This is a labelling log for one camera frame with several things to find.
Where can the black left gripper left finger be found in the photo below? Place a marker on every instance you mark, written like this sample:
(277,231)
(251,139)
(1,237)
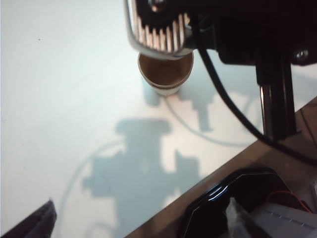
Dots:
(32,225)

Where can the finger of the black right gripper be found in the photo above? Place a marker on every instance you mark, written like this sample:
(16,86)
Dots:
(158,15)

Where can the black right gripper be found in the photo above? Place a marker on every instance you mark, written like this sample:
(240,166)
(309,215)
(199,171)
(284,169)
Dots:
(247,27)

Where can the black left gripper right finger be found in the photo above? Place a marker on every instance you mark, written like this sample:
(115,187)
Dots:
(237,223)

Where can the plain brown paper cup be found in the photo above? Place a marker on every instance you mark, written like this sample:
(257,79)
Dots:
(163,72)

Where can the black bin with plastic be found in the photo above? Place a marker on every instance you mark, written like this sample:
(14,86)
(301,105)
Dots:
(247,183)

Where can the grey box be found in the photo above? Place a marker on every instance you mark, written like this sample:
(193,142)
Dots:
(284,223)

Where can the black grooved metal bar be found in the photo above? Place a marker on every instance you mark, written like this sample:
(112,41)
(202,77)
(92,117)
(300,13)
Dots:
(277,104)

